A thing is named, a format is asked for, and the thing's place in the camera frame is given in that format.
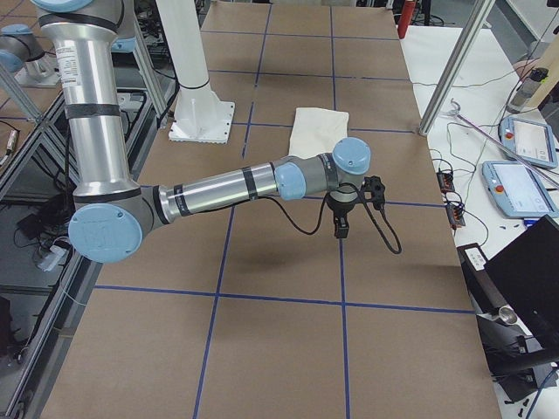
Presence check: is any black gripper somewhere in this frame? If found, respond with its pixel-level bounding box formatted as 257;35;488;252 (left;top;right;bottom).
327;191;358;238

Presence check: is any cream long sleeve shirt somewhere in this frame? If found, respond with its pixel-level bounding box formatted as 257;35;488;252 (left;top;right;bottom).
288;107;349;159

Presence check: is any lower black orange connector box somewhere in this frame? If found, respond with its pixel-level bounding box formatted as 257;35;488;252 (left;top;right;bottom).
445;201;466;230

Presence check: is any black orange connector box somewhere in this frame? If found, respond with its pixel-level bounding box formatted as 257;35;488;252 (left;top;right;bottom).
445;201;466;230
436;170;455;194

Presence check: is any upper black orange connector box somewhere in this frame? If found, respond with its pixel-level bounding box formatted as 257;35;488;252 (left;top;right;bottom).
436;170;455;194

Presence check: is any lower blue teach pendant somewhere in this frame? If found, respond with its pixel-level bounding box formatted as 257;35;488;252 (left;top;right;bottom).
481;161;558;218

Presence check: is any blue teach pendant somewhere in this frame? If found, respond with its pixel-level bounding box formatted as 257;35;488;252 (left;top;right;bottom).
500;115;558;169
481;161;558;218

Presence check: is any upper blue teach pendant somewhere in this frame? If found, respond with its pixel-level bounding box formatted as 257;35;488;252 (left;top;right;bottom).
500;115;558;169

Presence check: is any metal reacher grabber tool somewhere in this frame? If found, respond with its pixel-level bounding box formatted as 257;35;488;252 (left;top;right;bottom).
448;98;559;189

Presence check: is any red cylinder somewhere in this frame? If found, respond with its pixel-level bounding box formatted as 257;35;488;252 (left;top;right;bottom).
397;0;416;39

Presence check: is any grey water bottle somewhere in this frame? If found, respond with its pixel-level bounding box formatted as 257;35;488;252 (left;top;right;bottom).
507;67;549;113

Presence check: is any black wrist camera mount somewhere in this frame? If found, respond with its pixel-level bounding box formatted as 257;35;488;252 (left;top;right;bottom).
362;175;385;211

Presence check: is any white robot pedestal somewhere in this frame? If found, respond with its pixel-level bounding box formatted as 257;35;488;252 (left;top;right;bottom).
156;0;235;144

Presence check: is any aluminium table frame rail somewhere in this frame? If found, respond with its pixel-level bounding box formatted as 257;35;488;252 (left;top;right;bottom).
1;39;174;418

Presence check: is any aluminium frame post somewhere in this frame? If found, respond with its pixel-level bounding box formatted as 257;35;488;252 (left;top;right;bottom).
418;0;495;136

